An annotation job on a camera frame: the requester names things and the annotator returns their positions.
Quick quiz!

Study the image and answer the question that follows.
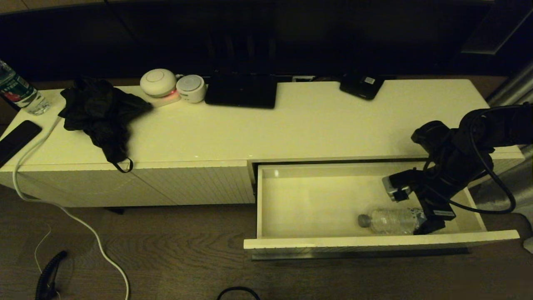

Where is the black crumpled cloth bag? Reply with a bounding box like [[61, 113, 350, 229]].
[[58, 77, 153, 173]]

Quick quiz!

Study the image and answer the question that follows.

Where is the small black device with label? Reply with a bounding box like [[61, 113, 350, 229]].
[[339, 75, 385, 101]]

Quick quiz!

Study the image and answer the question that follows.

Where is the white round dome device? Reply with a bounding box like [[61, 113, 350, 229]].
[[139, 68, 177, 98]]

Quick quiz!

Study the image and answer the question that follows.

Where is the flat white base with red light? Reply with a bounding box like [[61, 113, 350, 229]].
[[144, 90, 182, 109]]

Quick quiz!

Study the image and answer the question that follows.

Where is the small white cylinder speaker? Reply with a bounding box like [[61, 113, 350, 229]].
[[176, 74, 207, 103]]

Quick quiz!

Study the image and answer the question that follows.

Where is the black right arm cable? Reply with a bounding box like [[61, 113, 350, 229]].
[[425, 104, 533, 215]]

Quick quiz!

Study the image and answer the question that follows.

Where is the grey curtain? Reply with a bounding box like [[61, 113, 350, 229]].
[[475, 58, 533, 255]]

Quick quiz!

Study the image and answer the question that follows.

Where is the black cable loop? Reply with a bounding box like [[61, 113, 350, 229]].
[[217, 287, 261, 300]]

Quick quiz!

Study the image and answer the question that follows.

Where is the black flat box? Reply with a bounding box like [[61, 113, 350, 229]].
[[204, 74, 278, 110]]

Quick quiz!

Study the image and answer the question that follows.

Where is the black smartphone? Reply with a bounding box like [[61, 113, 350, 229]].
[[0, 120, 43, 169]]

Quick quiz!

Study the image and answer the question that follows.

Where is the thick white cable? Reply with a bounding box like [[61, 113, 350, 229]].
[[12, 117, 130, 300]]

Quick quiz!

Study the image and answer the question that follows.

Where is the clear bottle with grey cap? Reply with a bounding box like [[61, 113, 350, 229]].
[[357, 207, 427, 235]]

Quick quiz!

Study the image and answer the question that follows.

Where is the white low cabinet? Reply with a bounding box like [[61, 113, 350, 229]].
[[0, 79, 525, 208]]

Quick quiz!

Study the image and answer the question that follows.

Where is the white drawer with black handle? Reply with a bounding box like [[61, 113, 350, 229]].
[[243, 162, 521, 261]]

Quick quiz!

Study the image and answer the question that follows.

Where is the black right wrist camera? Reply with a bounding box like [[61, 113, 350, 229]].
[[411, 120, 453, 158]]

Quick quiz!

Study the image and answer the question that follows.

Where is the water bottle with green label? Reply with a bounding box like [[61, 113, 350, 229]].
[[0, 59, 52, 116]]

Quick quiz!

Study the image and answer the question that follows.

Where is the dark framed wall panel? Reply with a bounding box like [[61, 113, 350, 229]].
[[452, 0, 533, 57]]

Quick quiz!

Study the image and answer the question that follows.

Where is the thin white cable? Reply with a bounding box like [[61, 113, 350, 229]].
[[25, 216, 61, 300]]

